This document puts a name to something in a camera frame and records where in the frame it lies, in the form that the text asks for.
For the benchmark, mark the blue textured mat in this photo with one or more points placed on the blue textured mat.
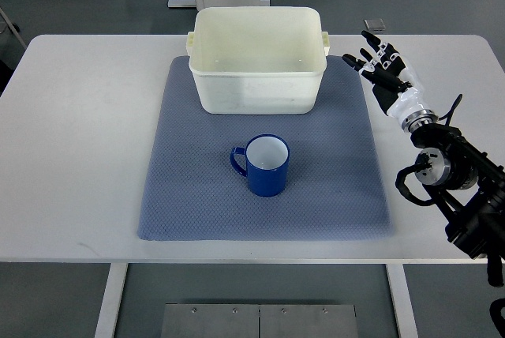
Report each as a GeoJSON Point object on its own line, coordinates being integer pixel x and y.
{"type": "Point", "coordinates": [333, 191]}

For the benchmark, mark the white plastic box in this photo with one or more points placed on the white plastic box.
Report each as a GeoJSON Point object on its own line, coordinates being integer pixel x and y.
{"type": "Point", "coordinates": [257, 60]}

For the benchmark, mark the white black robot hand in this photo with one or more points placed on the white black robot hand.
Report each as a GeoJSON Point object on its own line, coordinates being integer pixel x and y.
{"type": "Point", "coordinates": [395, 85]}

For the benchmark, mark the white table right leg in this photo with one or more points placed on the white table right leg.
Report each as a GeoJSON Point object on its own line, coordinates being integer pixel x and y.
{"type": "Point", "coordinates": [400, 297]}

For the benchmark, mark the grey chair leg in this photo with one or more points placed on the grey chair leg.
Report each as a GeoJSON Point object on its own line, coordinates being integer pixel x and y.
{"type": "Point", "coordinates": [13, 28]}

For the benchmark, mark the white table leg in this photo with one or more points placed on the white table leg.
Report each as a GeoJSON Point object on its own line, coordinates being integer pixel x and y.
{"type": "Point", "coordinates": [111, 302]}
{"type": "Point", "coordinates": [400, 297]}

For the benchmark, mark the blue enamel mug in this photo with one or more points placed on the blue enamel mug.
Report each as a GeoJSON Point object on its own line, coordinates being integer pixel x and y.
{"type": "Point", "coordinates": [264, 162]}

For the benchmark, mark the small grey floor plate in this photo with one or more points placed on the small grey floor plate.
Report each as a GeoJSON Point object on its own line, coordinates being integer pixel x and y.
{"type": "Point", "coordinates": [375, 25]}

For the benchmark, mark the white table left leg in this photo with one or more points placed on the white table left leg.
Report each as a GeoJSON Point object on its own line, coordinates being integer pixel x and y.
{"type": "Point", "coordinates": [111, 302]}

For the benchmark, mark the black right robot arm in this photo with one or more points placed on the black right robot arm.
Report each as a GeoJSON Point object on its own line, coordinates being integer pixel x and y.
{"type": "Point", "coordinates": [462, 182]}

